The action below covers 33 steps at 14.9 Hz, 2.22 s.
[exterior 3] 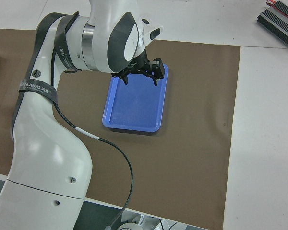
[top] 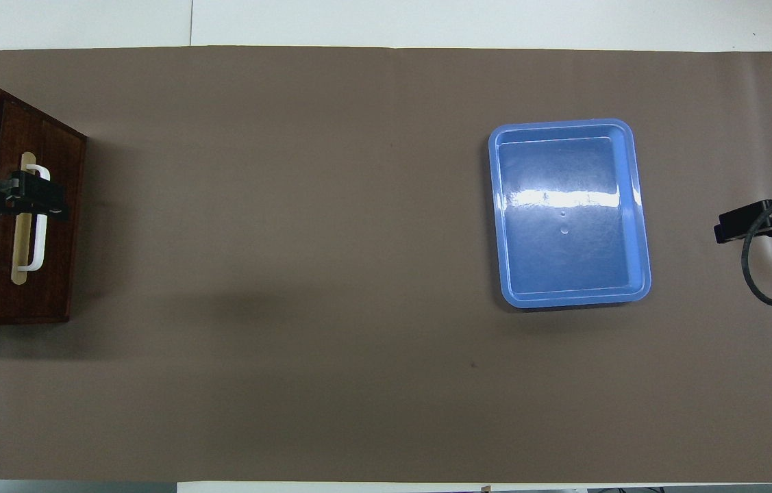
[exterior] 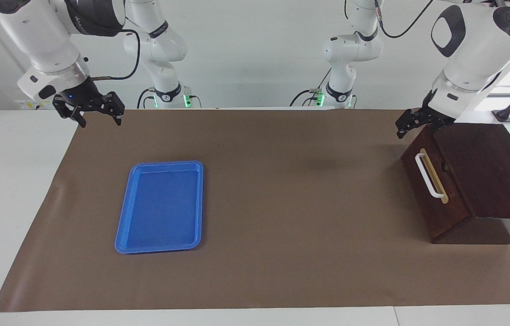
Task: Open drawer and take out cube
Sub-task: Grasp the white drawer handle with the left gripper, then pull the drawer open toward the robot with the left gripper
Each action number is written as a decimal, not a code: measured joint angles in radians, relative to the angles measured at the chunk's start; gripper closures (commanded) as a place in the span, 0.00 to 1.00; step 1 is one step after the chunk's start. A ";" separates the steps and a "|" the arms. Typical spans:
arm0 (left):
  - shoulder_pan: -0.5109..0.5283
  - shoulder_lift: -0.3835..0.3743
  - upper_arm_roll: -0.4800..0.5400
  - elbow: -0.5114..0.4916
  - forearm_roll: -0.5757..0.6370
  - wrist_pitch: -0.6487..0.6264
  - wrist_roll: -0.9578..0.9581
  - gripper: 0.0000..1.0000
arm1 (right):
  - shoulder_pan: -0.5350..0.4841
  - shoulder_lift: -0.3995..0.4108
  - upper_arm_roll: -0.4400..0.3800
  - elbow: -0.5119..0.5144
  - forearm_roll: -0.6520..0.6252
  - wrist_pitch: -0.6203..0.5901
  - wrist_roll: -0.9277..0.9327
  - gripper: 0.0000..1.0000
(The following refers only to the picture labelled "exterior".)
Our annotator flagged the black left arm base cable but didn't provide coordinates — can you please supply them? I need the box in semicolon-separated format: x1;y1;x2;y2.
289;68;333;108

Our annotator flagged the white drawer handle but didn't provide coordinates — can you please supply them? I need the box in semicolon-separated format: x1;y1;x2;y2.
415;153;445;200

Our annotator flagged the brown paper table mat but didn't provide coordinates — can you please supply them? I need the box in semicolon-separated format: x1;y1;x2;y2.
0;109;510;313

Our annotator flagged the black arm base cable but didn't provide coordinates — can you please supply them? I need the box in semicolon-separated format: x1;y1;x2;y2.
137;88;157;109
289;68;333;108

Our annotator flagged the black right arm base cable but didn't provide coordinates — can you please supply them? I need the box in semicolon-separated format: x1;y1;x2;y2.
137;88;157;109

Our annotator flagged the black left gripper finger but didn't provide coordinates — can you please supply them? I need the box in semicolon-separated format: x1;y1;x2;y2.
395;108;432;139
433;117;457;132

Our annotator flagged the white wall socket strip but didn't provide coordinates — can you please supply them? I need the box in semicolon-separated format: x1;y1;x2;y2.
14;100;52;110

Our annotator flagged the dark brown wooden cabinet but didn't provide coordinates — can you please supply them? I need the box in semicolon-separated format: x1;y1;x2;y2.
427;122;510;245

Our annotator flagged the dark wooden drawer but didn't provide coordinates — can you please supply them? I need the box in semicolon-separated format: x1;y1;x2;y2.
400;125;475;241

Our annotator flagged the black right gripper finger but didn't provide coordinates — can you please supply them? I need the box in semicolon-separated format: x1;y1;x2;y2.
52;95;87;129
102;91;125;127

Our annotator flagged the blue plastic tray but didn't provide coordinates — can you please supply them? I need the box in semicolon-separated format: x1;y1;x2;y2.
114;160;204;254

